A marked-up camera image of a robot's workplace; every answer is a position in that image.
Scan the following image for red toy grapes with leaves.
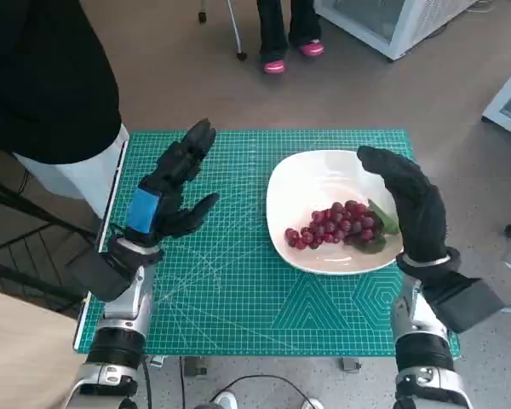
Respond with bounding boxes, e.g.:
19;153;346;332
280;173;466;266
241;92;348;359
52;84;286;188
284;199;401;255

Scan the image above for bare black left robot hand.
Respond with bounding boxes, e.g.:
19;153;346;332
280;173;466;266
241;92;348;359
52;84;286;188
123;118;221;248

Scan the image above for grey table clamp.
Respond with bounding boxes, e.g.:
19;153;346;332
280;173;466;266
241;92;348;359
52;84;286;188
182;356;208;377
339;356;364;374

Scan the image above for white plate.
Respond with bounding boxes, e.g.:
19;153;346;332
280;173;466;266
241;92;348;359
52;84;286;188
266;149;406;274

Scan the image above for green cutting mat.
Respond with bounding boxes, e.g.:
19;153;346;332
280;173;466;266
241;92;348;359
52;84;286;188
72;130;461;357

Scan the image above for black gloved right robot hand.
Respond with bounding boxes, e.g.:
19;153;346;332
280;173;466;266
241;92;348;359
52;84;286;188
356;145;449;263

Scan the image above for office chair with white legs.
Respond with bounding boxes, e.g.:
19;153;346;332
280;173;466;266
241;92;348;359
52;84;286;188
198;0;249;61

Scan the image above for white glass-front cabinet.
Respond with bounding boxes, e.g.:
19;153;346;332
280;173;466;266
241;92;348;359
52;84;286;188
313;0;482;61

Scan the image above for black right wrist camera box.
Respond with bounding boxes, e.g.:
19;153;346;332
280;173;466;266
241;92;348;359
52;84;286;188
423;272;506;334

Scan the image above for person in black top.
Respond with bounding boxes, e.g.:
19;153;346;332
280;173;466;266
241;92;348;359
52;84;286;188
0;0;129;223

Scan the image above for black floor cable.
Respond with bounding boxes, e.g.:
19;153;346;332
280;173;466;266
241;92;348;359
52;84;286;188
211;374;313;409

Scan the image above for black metal rack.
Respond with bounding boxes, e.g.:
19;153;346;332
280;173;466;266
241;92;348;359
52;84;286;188
0;174;101;308

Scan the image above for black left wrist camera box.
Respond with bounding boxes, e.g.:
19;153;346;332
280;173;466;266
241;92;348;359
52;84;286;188
63;235;164;302

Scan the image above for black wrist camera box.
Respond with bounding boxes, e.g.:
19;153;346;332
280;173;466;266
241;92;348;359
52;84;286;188
63;235;164;302
423;272;506;334

